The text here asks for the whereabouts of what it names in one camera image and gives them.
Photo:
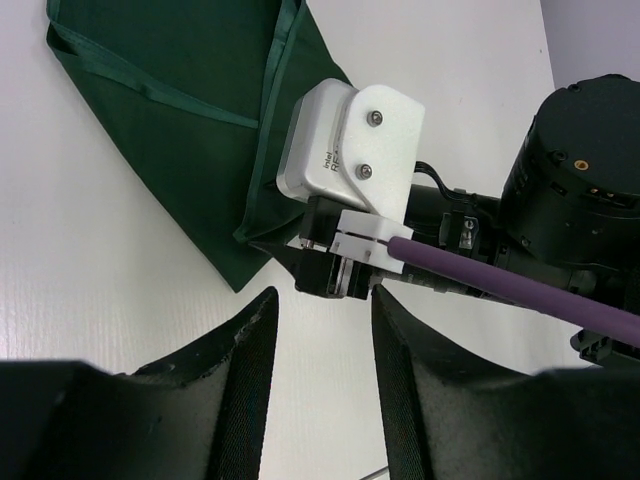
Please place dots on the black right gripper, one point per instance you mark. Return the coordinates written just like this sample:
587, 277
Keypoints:
345, 251

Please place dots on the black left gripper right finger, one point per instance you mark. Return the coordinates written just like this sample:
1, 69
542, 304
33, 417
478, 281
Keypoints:
450, 414

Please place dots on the dark green cloth napkin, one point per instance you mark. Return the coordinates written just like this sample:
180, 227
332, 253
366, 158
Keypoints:
198, 96

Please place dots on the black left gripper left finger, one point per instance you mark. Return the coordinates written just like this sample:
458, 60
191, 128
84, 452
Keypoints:
197, 413

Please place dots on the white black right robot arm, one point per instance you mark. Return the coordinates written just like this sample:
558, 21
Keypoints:
568, 215

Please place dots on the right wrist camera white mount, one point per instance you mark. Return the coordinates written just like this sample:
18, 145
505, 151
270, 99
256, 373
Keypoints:
356, 146

